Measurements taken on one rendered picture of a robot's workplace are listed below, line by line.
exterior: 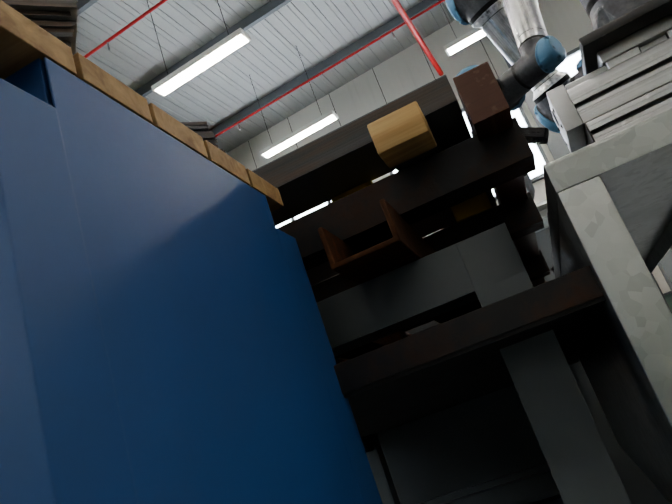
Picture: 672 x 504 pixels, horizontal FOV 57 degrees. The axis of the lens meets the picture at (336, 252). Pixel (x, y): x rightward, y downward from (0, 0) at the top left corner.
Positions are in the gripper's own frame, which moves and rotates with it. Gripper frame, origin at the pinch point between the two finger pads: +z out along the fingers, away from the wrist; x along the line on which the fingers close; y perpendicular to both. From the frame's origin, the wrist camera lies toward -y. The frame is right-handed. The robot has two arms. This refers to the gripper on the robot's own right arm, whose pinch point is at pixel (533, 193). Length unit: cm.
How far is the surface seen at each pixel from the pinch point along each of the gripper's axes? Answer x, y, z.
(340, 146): 77, 23, 8
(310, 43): -751, 169, -631
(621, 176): 70, -4, 23
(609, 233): 84, 2, 31
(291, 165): 77, 30, 8
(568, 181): 84, 3, 25
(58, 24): 112, 33, 8
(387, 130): 82, 17, 11
